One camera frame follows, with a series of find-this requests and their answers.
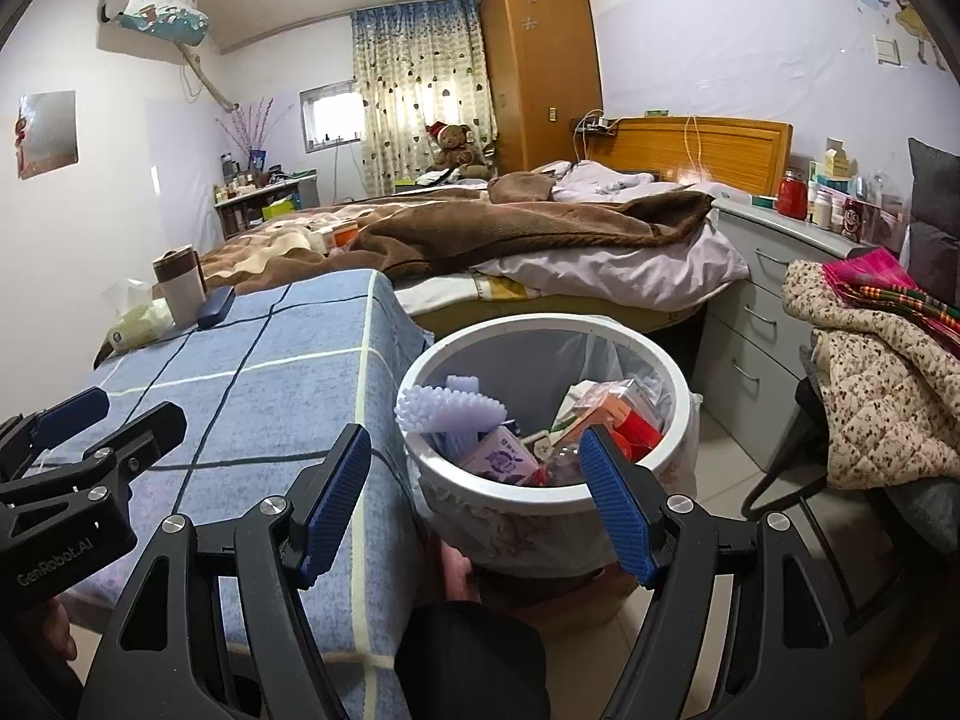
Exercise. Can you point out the grey drawer desk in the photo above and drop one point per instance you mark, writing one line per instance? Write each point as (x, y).
(757, 277)

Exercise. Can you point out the air conditioner pipe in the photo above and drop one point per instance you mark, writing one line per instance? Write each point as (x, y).
(206, 82)

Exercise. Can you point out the vase of flower branches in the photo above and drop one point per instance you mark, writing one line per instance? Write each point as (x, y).
(251, 131)

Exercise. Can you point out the orange and white box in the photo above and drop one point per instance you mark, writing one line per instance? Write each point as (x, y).
(341, 236)

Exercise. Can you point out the power strip with chargers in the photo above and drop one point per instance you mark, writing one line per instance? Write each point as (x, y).
(596, 124)

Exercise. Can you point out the black chair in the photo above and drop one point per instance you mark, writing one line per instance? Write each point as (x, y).
(930, 195)

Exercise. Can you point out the pale pink duvet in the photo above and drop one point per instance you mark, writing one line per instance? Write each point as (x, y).
(637, 262)

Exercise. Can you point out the wall air conditioner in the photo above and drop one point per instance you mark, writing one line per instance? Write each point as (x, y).
(157, 11)

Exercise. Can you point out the pink box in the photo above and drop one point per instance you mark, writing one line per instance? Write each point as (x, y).
(626, 397)

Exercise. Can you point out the wooden wardrobe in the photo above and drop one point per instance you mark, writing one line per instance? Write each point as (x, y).
(540, 67)

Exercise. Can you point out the white bottle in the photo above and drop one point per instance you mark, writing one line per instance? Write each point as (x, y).
(822, 208)

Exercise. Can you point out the blue checked tablecloth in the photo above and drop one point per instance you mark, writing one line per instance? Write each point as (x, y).
(300, 360)

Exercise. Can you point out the small window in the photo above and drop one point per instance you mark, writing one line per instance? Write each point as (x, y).
(330, 116)

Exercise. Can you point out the green tissue pack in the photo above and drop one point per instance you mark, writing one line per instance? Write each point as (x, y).
(135, 326)

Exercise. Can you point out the purple printed box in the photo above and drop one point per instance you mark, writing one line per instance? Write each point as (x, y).
(502, 457)

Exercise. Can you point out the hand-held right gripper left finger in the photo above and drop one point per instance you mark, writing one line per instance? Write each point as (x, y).
(337, 502)

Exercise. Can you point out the cluttered side shelf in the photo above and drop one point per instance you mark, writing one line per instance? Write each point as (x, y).
(262, 206)

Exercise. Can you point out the red jar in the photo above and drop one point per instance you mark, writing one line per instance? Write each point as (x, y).
(791, 196)

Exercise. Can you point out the brown teddy bear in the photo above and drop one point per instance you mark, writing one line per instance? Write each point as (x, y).
(454, 150)

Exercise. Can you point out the pink striped cloth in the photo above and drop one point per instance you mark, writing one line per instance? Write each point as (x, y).
(885, 277)

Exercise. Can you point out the white trash bin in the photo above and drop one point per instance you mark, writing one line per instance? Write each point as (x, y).
(487, 496)

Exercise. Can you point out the wooden headboard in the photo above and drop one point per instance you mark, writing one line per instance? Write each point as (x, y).
(735, 154)

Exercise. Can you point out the floral quilted jacket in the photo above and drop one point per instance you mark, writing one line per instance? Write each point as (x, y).
(877, 390)

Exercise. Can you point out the person's left hand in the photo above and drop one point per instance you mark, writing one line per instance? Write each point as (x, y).
(54, 630)

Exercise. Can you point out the patterned curtain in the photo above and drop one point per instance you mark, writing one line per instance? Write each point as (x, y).
(420, 90)

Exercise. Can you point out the bed with brown blanket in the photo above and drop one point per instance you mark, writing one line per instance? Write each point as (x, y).
(525, 232)

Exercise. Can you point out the crushed clear plastic bottle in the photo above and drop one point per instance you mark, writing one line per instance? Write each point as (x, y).
(562, 465)

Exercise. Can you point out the reflective wall panel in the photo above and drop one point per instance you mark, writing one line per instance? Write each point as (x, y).
(49, 135)

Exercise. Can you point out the white cup with brown band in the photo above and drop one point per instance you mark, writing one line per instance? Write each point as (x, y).
(180, 285)

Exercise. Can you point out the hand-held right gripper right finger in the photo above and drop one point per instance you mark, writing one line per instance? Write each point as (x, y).
(615, 510)

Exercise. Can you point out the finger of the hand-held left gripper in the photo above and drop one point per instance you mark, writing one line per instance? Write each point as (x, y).
(67, 416)
(150, 431)

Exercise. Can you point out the white and green carton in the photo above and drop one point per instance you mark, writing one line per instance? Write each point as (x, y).
(838, 161)

